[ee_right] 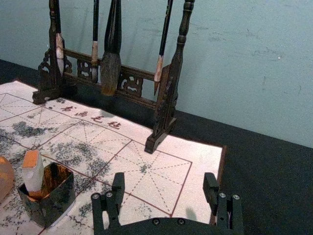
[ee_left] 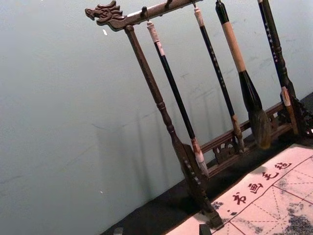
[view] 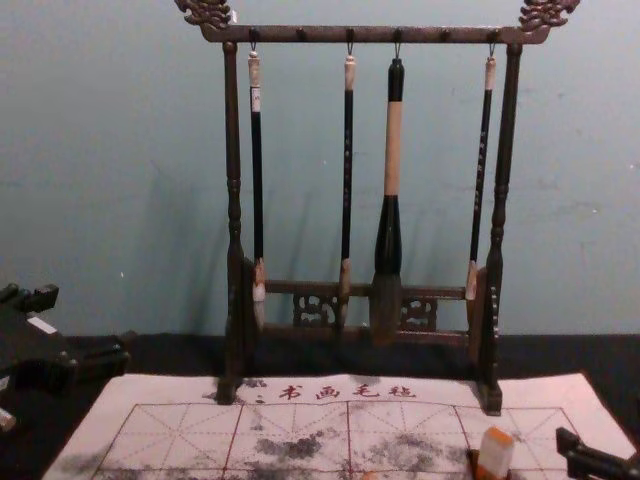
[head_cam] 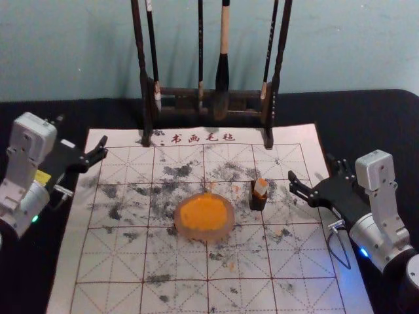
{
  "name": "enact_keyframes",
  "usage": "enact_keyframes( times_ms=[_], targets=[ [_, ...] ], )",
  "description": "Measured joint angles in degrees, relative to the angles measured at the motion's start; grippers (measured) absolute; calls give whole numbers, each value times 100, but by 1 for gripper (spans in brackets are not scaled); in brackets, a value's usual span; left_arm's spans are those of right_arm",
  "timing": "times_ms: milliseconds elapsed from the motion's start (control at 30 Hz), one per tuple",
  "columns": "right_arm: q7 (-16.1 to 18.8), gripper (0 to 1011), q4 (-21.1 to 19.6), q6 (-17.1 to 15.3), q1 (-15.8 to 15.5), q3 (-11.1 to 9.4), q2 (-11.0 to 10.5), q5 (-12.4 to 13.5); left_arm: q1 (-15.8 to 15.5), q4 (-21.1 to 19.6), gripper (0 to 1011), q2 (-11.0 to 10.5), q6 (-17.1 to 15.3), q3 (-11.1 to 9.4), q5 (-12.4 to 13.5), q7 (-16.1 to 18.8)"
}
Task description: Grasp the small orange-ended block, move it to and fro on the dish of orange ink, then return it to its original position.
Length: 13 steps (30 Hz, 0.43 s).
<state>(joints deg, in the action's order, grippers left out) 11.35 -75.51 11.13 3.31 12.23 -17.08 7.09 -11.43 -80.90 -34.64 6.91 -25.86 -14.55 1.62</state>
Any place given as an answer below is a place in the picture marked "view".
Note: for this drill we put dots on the thin black brush, white label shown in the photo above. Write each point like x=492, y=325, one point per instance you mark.
x=257, y=190

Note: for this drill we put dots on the white and orange seal stone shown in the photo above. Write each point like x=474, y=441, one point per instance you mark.
x=495, y=447

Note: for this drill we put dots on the thick black and cream brush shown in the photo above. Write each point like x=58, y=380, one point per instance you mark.
x=389, y=225

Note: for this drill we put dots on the dark carved wooden brush rack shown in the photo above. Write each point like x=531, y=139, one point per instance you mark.
x=231, y=200

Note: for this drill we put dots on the black table cloth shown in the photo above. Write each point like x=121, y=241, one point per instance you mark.
x=575, y=352

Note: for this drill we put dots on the slim black brush, pale cap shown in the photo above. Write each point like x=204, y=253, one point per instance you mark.
x=481, y=190

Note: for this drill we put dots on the thin black brush, pale cap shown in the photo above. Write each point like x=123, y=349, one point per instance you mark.
x=347, y=190

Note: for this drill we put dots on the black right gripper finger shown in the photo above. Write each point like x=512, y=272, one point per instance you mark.
x=595, y=457

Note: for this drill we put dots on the white felt mat, red grid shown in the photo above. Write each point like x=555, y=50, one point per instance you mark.
x=350, y=430

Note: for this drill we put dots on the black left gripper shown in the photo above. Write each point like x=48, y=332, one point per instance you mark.
x=30, y=355

